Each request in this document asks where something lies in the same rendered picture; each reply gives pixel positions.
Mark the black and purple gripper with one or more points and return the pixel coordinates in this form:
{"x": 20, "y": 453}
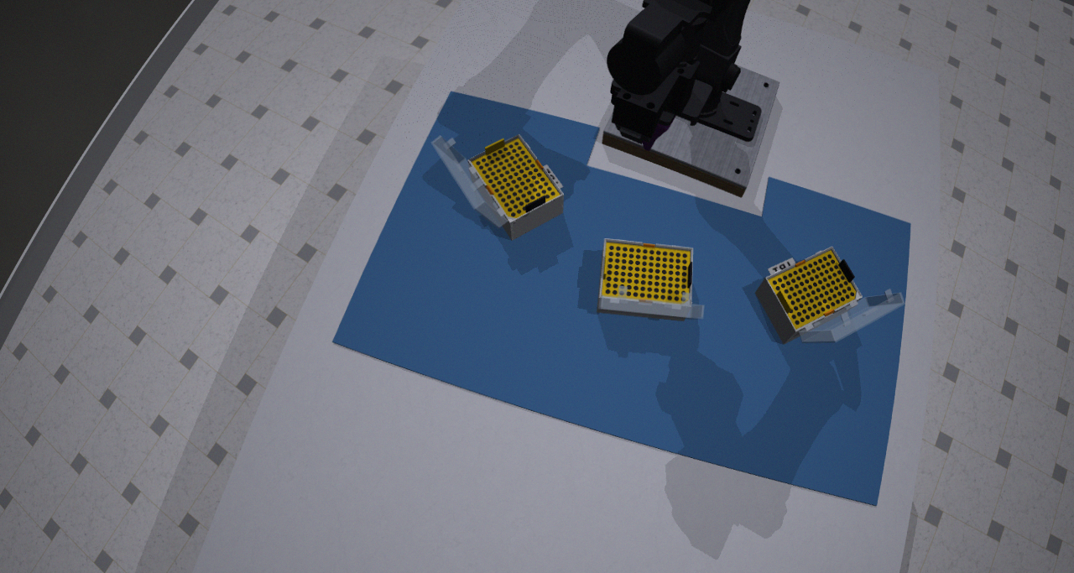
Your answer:
{"x": 700, "y": 95}

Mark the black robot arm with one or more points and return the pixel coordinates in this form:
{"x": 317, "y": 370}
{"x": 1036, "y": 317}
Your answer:
{"x": 651, "y": 48}

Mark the blue bench mat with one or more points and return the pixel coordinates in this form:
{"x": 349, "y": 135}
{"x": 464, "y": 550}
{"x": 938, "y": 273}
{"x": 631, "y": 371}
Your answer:
{"x": 448, "y": 295}

